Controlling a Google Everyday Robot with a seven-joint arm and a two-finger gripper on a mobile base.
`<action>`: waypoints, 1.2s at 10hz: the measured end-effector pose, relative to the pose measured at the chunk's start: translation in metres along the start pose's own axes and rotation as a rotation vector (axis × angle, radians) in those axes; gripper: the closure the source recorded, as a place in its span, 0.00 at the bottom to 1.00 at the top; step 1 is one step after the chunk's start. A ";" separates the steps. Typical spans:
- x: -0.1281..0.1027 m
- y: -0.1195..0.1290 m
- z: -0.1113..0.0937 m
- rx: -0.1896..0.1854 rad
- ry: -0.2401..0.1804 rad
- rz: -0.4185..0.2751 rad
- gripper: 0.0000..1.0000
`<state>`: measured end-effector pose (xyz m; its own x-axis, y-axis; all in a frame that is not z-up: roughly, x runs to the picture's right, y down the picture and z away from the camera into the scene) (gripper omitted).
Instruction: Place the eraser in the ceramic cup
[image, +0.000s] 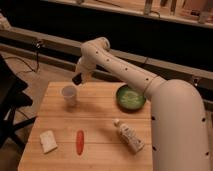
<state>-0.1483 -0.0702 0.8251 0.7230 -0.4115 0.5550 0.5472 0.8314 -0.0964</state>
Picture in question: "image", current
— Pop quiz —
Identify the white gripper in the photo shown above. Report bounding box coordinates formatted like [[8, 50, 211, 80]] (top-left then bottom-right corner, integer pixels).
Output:
[[72, 57, 96, 85]]

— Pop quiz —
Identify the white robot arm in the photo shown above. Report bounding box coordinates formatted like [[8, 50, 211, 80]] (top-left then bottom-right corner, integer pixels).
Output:
[[73, 37, 211, 171]]

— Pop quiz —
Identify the green ceramic bowl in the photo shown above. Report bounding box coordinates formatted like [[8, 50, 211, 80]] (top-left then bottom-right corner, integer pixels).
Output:
[[116, 84, 146, 111]]

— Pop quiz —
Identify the red orange carrot toy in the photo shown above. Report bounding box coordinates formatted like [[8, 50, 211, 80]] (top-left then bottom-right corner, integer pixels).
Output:
[[76, 130, 84, 155]]

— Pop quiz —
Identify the black office chair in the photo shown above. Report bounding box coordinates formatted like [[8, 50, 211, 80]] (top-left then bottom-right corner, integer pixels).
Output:
[[0, 54, 35, 149]]

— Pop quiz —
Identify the white tube bottle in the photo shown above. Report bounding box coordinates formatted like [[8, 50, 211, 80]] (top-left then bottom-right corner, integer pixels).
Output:
[[114, 119, 144, 153]]

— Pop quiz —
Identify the black cable on floor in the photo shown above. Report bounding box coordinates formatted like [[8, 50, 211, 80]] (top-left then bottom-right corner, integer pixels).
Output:
[[3, 39, 44, 75]]

